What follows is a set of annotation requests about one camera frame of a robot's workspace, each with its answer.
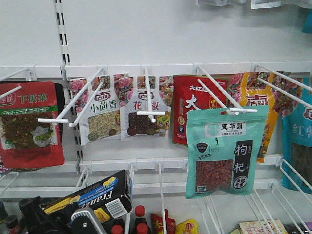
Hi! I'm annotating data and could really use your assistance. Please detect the red pickled vegetable pouch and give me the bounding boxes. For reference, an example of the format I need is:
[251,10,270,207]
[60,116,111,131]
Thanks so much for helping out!
[0,81,65,169]

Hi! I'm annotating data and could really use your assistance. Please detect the sichuan pepper spice pouch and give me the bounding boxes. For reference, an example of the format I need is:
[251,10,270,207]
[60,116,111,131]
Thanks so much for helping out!
[118,76,173,140]

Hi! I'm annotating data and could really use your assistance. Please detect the white right display hook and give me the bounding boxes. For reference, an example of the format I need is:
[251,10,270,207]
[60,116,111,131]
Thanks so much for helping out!
[196,65,258,115]

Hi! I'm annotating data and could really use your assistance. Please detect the white centre display hook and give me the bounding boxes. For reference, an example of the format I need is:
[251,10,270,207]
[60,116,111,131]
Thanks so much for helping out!
[136,66,165,123]

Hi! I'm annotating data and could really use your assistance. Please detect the blue red date pouch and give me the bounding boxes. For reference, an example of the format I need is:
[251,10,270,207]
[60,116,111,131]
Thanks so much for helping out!
[281,77,312,195]

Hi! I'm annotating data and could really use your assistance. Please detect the yellow white fungus pouch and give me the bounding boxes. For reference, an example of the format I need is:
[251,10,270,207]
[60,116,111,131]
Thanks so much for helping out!
[228,72,303,163]

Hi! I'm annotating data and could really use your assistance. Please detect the white T-end display hook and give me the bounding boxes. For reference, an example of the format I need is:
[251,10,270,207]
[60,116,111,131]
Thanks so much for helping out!
[38,67,104,127]

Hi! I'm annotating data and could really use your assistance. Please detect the yellow snack sachet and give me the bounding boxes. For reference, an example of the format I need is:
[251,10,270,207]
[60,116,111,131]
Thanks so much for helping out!
[175,218,200,234]

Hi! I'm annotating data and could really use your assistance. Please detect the black Franzzi cookie box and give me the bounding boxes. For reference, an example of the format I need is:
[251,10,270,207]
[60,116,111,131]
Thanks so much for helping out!
[44,170,133,223]

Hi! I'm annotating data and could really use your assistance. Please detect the red tea pouch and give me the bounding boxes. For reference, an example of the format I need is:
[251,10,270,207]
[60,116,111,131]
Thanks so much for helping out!
[172,75,227,145]

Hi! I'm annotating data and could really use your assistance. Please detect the red seasoning sachet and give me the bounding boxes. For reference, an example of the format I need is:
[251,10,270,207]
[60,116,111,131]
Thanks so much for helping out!
[150,209,176,234]

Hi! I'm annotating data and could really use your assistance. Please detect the teal goji berry pouch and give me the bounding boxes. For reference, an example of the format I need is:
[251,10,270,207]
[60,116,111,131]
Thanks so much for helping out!
[185,105,269,199]

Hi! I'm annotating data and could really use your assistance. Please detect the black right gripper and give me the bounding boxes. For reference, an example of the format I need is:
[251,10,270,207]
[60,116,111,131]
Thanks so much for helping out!
[19,196,106,234]

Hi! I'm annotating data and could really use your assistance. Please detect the fennel seed spice pouch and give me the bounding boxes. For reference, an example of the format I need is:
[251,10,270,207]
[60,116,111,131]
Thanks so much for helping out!
[75,74,128,145]

